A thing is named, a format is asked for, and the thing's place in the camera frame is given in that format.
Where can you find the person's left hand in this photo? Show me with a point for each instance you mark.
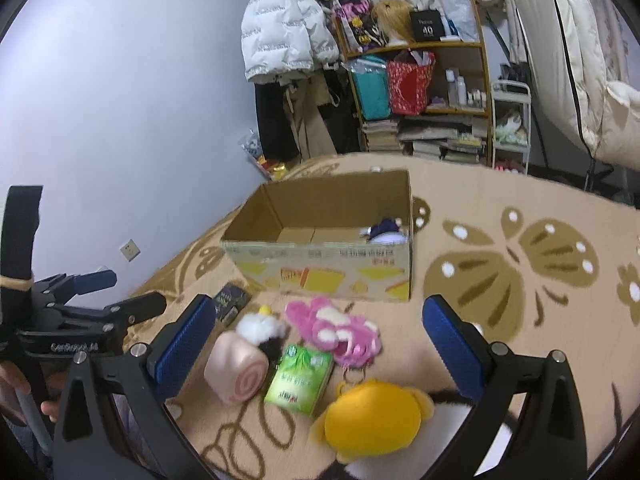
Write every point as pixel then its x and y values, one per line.
pixel 11 385

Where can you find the white flower plush toy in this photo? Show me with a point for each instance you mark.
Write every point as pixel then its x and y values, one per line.
pixel 260 327

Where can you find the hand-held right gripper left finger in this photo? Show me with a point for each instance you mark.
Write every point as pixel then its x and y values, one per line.
pixel 185 345

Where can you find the pile of snack bags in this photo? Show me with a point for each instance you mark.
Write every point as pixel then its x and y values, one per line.
pixel 260 157

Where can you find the pink swiss roll plush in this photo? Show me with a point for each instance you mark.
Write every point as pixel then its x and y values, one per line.
pixel 234 366

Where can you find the beige trousers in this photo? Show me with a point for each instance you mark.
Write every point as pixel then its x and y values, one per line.
pixel 307 120

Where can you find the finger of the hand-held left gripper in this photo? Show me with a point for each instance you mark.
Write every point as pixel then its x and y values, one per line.
pixel 142 306
pixel 97 281

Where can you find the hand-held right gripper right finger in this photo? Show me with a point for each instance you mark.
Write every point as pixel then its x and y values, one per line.
pixel 452 345

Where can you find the black coat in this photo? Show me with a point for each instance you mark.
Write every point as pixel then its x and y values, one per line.
pixel 270 125

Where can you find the green tissue pack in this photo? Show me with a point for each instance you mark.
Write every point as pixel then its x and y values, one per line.
pixel 299 377

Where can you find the white puffer jacket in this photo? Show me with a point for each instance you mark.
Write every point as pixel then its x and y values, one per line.
pixel 280 25

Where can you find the stack of books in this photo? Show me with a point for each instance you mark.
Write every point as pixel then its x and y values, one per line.
pixel 430 140

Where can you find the pink plush toy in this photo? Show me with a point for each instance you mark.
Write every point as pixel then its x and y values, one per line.
pixel 335 327

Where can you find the wooden shelf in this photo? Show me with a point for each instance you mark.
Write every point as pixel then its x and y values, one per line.
pixel 482 65

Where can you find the red patterned bag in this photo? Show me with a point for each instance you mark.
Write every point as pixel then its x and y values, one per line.
pixel 409 85

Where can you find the white hanging quilt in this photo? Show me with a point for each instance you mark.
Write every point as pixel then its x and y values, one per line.
pixel 575 50

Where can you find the small dark card box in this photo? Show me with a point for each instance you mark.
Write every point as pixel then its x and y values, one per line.
pixel 231 302

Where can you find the black square box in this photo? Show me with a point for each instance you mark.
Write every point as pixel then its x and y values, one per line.
pixel 426 26

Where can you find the white rolling cart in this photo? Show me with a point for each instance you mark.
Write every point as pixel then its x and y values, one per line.
pixel 510 125

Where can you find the white plastic bag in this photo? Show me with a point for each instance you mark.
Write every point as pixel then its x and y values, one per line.
pixel 456 7

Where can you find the white wall socket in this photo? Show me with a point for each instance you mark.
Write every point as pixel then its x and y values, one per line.
pixel 130 250

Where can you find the tall white bottle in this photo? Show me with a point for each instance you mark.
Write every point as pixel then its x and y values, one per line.
pixel 452 90

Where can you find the blonde wig on head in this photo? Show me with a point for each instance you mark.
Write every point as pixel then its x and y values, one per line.
pixel 392 19

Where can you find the cardboard box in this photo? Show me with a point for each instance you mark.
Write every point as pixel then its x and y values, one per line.
pixel 300 200

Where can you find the printed black tote bag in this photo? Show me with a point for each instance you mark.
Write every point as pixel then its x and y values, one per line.
pixel 356 20

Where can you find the beige patterned blanket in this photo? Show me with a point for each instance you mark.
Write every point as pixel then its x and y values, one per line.
pixel 500 200

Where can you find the row of small bottles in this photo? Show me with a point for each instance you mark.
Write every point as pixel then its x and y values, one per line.
pixel 477 99

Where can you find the teal bag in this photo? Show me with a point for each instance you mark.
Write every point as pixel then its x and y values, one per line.
pixel 371 90

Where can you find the purple plush toy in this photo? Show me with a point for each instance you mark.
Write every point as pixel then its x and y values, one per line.
pixel 386 227

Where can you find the yellow plush toy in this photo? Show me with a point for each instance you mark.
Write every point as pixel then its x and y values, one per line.
pixel 375 420

